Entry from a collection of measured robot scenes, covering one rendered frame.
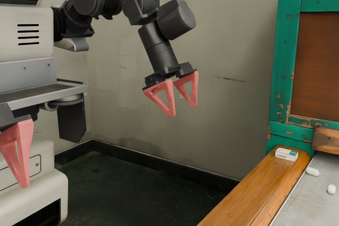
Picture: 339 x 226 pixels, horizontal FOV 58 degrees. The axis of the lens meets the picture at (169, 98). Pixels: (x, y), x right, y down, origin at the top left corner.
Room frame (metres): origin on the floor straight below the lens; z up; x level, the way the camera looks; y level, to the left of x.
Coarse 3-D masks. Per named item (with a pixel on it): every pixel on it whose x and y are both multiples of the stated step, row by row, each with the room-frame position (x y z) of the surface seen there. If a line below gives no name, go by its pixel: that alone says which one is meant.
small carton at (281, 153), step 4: (280, 148) 0.91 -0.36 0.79; (276, 152) 0.89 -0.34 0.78; (280, 152) 0.88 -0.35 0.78; (284, 152) 0.88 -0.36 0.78; (288, 152) 0.88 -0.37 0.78; (292, 152) 0.88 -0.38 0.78; (296, 152) 0.88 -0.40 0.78; (276, 156) 0.89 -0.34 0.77; (280, 156) 0.88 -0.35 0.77; (284, 156) 0.87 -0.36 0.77; (288, 156) 0.87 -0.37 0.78; (292, 156) 0.86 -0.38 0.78; (296, 156) 0.87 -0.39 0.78; (292, 160) 0.86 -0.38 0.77
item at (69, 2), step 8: (72, 0) 0.79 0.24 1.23; (64, 8) 0.80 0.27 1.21; (72, 8) 0.78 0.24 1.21; (64, 16) 0.79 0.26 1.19; (72, 16) 0.79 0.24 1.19; (80, 16) 0.79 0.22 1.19; (88, 16) 0.79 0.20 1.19; (72, 24) 0.79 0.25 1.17; (80, 24) 0.80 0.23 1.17; (88, 24) 0.82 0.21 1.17; (72, 32) 0.81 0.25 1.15; (80, 32) 0.82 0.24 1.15; (88, 32) 0.85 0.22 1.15
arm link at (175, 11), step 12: (132, 0) 0.67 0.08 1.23; (180, 0) 0.65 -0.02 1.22; (132, 12) 0.67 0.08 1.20; (156, 12) 0.67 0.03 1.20; (168, 12) 0.65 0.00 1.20; (180, 12) 0.63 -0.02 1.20; (192, 12) 0.67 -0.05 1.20; (132, 24) 0.67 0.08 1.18; (144, 24) 0.71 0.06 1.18; (168, 24) 0.64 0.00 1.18; (180, 24) 0.63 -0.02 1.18; (192, 24) 0.64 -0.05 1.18; (168, 36) 0.65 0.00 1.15
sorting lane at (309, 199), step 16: (320, 160) 0.91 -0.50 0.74; (304, 176) 0.81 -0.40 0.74; (320, 176) 0.81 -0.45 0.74; (336, 176) 0.81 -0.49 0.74; (304, 192) 0.72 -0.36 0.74; (320, 192) 0.72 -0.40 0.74; (336, 192) 0.72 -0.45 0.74; (288, 208) 0.65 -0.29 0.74; (304, 208) 0.65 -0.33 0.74; (320, 208) 0.65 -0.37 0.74; (336, 208) 0.65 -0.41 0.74; (272, 224) 0.59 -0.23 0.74; (288, 224) 0.59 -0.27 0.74; (304, 224) 0.59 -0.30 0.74; (320, 224) 0.59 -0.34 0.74; (336, 224) 0.59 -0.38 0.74
